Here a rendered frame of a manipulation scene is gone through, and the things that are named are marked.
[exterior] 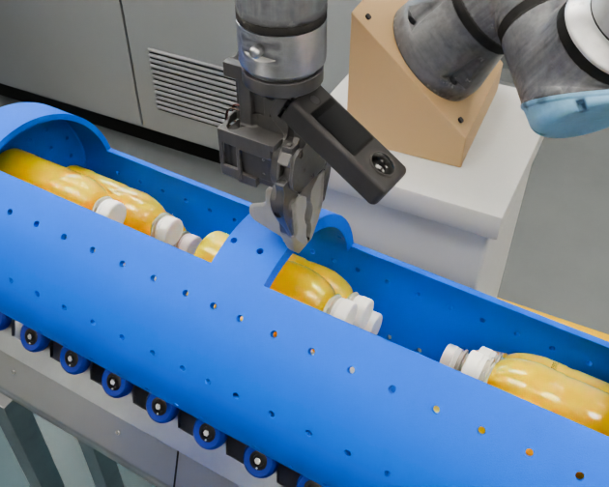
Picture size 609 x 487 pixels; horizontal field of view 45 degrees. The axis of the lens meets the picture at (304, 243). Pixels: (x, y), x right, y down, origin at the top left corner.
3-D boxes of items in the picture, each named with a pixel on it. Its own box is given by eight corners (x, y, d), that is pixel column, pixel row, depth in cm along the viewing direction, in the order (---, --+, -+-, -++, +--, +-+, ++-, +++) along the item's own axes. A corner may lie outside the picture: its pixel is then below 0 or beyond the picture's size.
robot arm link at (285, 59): (343, 9, 61) (292, 49, 56) (341, 58, 64) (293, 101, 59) (268, -11, 64) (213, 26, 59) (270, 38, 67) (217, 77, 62)
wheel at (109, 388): (111, 358, 97) (101, 360, 96) (138, 367, 96) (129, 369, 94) (105, 390, 98) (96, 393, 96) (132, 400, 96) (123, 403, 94)
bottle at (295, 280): (185, 293, 86) (322, 357, 79) (184, 243, 82) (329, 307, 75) (219, 264, 91) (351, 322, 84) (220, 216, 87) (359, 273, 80)
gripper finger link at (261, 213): (261, 235, 78) (256, 165, 72) (308, 253, 76) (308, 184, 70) (245, 251, 76) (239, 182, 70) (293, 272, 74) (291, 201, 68)
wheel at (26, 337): (30, 315, 103) (19, 317, 101) (54, 323, 101) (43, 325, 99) (25, 346, 103) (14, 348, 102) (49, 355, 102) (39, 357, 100)
